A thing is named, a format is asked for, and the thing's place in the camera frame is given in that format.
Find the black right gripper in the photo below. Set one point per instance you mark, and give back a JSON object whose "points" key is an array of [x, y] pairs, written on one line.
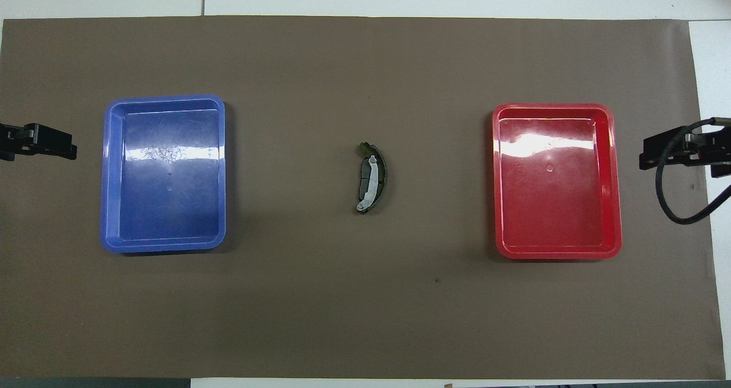
{"points": [[711, 148]]}

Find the blue plastic tray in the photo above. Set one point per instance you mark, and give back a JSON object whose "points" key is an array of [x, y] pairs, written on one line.
{"points": [[165, 216]]}

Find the red plastic tray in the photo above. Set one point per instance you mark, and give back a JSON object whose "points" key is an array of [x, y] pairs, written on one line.
{"points": [[557, 216]]}

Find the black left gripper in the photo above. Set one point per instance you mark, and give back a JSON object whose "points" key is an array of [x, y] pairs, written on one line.
{"points": [[14, 139]]}

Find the grey brake pad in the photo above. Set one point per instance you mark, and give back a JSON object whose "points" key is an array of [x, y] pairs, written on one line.
{"points": [[363, 182]]}

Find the brown table mat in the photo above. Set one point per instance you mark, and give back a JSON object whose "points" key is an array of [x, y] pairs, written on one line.
{"points": [[365, 296]]}

